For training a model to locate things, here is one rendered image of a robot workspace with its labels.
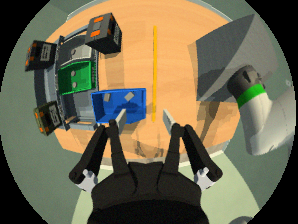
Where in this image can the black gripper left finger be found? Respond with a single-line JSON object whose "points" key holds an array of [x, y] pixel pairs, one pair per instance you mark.
{"points": [[85, 173]]}

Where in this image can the blue bin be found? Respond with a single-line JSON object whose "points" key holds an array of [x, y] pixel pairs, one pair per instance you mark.
{"points": [[135, 108]]}

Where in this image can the green open bin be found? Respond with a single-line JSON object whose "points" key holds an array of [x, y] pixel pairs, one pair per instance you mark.
{"points": [[85, 78]]}

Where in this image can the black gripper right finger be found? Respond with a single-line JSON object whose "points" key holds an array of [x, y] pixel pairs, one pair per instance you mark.
{"points": [[205, 171]]}

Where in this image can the grey metal shelf rack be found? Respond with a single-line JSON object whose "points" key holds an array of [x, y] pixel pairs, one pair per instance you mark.
{"points": [[75, 104]]}

